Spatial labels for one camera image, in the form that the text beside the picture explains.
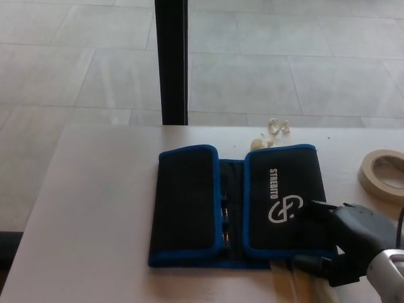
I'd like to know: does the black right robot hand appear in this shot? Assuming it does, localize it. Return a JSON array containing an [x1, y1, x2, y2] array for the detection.
[[292, 199, 399, 288]]

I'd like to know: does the black blue-trimmed fabric toolkit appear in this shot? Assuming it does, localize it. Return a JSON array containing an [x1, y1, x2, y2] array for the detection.
[[147, 143, 340, 271]]

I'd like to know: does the cream masking tape roll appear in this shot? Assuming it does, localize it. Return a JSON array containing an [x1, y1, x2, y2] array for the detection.
[[357, 149, 404, 200]]

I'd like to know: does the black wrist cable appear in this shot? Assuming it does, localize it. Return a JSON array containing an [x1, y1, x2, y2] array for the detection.
[[395, 205, 404, 253]]

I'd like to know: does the black vertical post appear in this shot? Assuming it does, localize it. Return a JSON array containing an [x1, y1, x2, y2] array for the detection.
[[154, 0, 190, 126]]

